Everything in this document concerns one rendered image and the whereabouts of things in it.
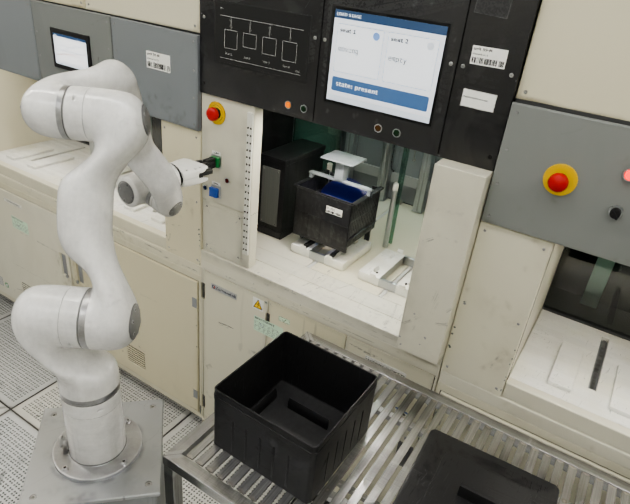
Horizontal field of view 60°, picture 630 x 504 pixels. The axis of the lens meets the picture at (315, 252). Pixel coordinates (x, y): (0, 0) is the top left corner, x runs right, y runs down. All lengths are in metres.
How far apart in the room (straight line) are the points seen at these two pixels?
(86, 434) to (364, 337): 0.79
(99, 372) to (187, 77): 0.91
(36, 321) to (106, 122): 0.39
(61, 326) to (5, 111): 1.91
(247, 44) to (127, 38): 0.46
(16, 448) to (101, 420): 1.28
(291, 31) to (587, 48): 0.68
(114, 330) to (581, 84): 1.02
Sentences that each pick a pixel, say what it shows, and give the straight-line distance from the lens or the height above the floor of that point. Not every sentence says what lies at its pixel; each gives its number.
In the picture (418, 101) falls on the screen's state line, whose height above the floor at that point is 1.51.
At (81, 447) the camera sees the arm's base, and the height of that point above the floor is 0.83.
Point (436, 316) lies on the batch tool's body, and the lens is 1.42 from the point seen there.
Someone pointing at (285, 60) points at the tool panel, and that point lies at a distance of 1.49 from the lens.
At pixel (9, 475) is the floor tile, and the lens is 2.44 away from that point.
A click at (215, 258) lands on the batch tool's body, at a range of 1.86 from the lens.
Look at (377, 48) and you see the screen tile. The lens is 1.35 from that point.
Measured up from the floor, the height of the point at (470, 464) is 0.86.
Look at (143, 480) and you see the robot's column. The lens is 1.33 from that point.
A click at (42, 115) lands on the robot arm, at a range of 1.11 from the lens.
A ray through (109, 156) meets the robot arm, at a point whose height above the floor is 1.43.
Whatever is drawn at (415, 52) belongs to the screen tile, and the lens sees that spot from 1.31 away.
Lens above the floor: 1.79
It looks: 29 degrees down
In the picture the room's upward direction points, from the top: 6 degrees clockwise
